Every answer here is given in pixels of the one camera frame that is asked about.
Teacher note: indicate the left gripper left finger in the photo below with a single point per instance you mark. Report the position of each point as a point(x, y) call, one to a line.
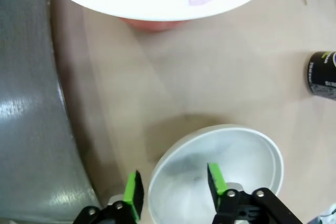
point(132, 195)

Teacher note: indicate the red plastic cup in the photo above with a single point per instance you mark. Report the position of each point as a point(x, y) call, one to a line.
point(157, 11)

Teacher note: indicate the white bowl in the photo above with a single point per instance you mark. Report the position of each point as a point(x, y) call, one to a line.
point(236, 150)

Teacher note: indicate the black drink can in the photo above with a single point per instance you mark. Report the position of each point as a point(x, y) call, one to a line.
point(323, 77)

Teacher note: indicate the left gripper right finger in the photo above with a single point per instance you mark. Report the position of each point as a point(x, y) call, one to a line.
point(218, 182)

